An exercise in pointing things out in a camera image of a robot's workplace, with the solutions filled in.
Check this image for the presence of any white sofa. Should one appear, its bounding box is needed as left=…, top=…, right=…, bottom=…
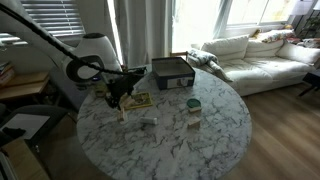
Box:
left=191, top=33, right=320, bottom=98

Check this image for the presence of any yellow picture book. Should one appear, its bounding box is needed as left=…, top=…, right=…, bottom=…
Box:
left=124, top=92, right=154, bottom=110

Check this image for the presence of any tan cardboard box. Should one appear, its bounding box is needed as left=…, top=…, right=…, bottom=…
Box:
left=0, top=136, right=51, bottom=180

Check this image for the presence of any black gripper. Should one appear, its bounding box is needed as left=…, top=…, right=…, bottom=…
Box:
left=105, top=74, right=142, bottom=111

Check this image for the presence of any pale knitted blanket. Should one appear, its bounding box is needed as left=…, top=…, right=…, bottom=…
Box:
left=187, top=48, right=234, bottom=83

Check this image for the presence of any patterned colourful pillow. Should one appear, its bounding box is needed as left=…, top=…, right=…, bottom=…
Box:
left=254, top=29, right=296, bottom=44

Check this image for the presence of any green round lid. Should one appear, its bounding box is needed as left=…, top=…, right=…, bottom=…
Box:
left=186, top=98, right=202, bottom=109

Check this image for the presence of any white sofa cushion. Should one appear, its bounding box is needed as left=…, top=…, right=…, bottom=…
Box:
left=244, top=38, right=288, bottom=60
left=275, top=41, right=320, bottom=66
left=201, top=35, right=250, bottom=62

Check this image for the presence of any white curtain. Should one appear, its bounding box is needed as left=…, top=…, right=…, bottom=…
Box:
left=113, top=0, right=174, bottom=68

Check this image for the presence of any low wooden side table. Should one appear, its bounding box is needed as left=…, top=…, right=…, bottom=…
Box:
left=0, top=61, right=51, bottom=101

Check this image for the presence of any black bench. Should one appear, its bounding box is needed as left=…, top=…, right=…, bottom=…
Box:
left=298, top=71, right=320, bottom=98

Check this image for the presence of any dark blue cardboard box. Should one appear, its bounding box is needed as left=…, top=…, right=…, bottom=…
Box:
left=151, top=56, right=197, bottom=91

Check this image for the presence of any wooden chair white seat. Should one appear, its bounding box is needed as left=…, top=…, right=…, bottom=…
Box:
left=169, top=50, right=189, bottom=61

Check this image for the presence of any white window frame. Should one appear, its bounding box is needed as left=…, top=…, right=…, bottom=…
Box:
left=213, top=0, right=303, bottom=38

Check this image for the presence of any potted green plant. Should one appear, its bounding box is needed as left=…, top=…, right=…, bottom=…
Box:
left=296, top=15, right=320, bottom=41

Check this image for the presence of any white paper sheet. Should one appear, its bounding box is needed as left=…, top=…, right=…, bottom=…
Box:
left=1, top=113, right=51, bottom=140

